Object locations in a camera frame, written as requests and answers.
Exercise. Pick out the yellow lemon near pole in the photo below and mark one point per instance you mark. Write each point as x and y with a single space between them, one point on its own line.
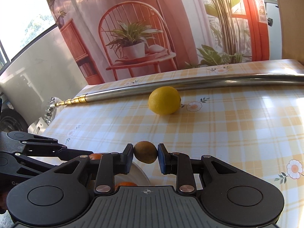
164 100

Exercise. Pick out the yellow plaid floral tablecloth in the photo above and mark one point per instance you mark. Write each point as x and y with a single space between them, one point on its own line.
258 129

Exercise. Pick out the printed room backdrop cloth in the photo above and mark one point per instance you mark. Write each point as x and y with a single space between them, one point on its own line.
117 39

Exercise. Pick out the wooden headboard panel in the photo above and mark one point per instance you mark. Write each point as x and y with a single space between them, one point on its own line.
291 17

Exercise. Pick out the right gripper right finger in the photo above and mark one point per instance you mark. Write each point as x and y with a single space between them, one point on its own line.
180 165

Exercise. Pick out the window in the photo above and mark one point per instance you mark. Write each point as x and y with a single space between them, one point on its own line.
22 21

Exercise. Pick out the large orange mandarin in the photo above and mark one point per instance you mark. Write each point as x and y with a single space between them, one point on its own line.
125 184

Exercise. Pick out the brown kiwi fruit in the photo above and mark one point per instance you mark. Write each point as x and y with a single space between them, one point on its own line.
145 152

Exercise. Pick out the orange mandarin at front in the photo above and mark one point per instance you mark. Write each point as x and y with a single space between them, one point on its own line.
95 156

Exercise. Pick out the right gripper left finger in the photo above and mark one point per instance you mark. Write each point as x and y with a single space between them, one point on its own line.
109 166

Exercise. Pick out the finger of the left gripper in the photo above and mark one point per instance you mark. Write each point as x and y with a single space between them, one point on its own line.
27 142
63 153

